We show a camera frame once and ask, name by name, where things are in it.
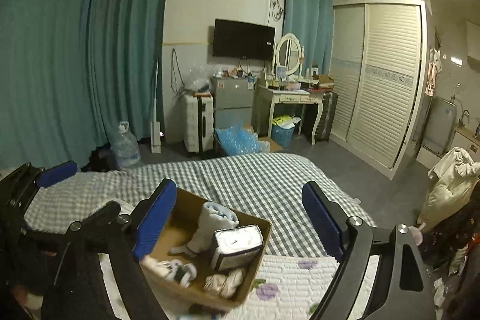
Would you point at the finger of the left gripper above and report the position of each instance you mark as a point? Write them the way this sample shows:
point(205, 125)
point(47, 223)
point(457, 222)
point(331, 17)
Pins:
point(56, 174)
point(93, 228)

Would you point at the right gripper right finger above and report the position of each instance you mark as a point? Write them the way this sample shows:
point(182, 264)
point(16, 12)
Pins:
point(401, 287)

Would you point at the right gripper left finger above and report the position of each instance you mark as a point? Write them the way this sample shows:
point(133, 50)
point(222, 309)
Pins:
point(78, 290)

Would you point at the white towel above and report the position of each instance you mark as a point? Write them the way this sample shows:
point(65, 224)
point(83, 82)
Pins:
point(213, 217)

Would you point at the white socks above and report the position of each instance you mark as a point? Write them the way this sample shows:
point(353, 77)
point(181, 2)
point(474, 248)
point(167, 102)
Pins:
point(230, 272)

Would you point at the clear water jug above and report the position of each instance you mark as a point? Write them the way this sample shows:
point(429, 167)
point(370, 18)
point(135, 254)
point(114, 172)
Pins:
point(124, 146)

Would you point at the white floral quilt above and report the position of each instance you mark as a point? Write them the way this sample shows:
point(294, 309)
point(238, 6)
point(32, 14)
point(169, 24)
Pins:
point(285, 288)

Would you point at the white clothes pile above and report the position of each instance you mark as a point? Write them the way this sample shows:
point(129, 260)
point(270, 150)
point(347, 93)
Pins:
point(454, 178)

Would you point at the large teal curtain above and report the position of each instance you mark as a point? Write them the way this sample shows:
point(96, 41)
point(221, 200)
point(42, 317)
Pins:
point(71, 70)

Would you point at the white suitcase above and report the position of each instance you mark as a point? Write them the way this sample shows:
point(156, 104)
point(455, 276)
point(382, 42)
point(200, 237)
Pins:
point(198, 110)

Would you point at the blue bubble wrap bag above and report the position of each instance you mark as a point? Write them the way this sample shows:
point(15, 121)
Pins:
point(238, 140)

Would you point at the grey washing machine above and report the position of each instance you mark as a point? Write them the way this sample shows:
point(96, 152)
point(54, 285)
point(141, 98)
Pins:
point(440, 126)

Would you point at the grey checkered bed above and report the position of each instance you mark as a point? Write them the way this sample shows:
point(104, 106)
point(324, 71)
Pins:
point(267, 186)

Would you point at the dark suitcase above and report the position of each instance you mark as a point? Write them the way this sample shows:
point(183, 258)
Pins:
point(324, 128)

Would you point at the grey mini fridge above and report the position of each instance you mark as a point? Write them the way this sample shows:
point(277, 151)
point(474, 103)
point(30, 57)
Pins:
point(233, 101)

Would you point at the blue waste basket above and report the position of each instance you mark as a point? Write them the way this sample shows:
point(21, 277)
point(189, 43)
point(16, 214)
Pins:
point(282, 135)

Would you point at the white dressing table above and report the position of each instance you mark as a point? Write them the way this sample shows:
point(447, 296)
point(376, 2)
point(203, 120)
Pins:
point(266, 100)

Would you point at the hanging pink clothes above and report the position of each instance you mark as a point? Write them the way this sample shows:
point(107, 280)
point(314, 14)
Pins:
point(434, 68)

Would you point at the white sliding wardrobe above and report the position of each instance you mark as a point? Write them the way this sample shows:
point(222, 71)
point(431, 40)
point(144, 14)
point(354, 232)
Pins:
point(379, 60)

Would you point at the oval vanity mirror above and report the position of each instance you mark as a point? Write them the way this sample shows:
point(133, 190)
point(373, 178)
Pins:
point(288, 57)

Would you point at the narrow blue curtain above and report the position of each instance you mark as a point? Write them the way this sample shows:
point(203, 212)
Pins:
point(312, 22)

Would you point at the black wall television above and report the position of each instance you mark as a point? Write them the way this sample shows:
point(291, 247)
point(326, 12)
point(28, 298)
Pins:
point(235, 39)

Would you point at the white wall cabinets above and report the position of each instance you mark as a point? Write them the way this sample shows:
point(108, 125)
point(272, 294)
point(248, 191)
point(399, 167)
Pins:
point(473, 41)

